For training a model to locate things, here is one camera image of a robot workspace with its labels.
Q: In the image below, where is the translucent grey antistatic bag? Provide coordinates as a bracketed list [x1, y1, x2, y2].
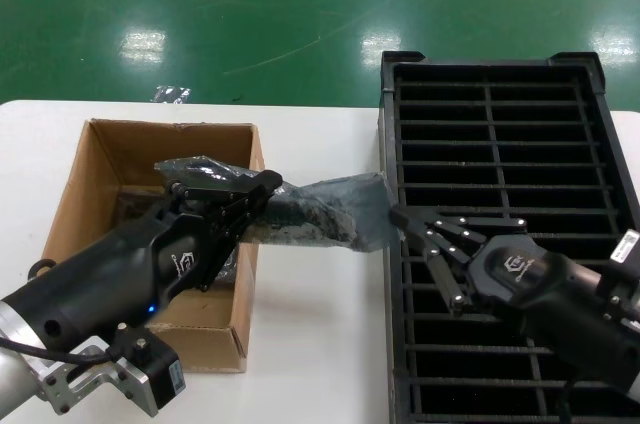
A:
[153, 154, 394, 254]

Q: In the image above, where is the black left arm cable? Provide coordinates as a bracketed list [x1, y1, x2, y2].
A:
[0, 258, 121, 365]

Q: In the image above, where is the silver foil scrap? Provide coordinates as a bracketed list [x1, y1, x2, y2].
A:
[152, 85, 194, 105]

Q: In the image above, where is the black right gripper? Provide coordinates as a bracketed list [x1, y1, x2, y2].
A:
[389, 206, 640, 389]

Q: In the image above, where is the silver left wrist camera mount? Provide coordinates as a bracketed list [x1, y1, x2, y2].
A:
[34, 323, 181, 418]

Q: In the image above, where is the brown open cardboard box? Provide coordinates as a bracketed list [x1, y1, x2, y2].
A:
[42, 117, 266, 374]

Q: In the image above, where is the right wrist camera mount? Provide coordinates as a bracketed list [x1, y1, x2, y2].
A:
[597, 227, 640, 328]

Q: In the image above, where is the black slotted plastic container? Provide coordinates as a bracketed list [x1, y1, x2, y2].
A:
[377, 49, 640, 424]

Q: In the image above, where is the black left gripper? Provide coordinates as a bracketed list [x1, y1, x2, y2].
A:
[2, 169, 284, 360]

